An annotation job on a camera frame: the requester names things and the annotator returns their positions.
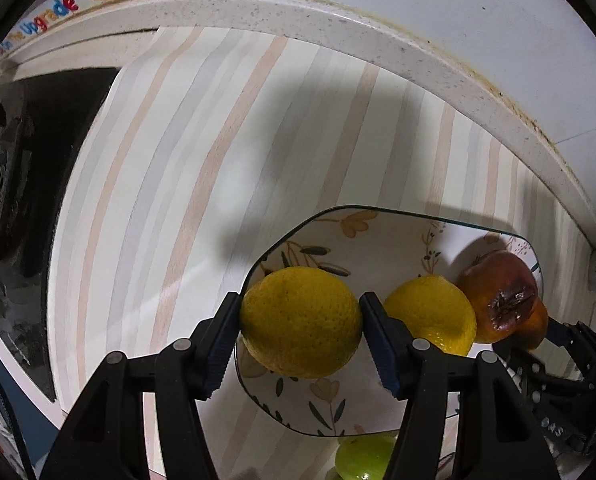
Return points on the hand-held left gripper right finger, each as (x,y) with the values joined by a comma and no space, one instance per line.
(377,347)

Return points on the large yellow lemon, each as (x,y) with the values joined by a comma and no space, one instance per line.
(300,322)

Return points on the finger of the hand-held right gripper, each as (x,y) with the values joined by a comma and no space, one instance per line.
(557,333)

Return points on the floral octagonal plate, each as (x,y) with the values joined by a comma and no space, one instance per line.
(382,255)

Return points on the small yellow lemon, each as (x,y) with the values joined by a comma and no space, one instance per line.
(430,312)

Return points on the green grape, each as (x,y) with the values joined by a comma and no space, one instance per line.
(365,455)

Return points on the black gas stove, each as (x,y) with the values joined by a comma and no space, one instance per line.
(23,170)

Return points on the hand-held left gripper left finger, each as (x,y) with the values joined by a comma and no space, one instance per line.
(221,347)

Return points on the dark brown persimmon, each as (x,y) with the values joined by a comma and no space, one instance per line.
(497,292)

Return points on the striped table mat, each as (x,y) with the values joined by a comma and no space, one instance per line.
(188,200)

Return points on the orange persimmon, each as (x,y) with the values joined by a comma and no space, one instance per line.
(533,329)

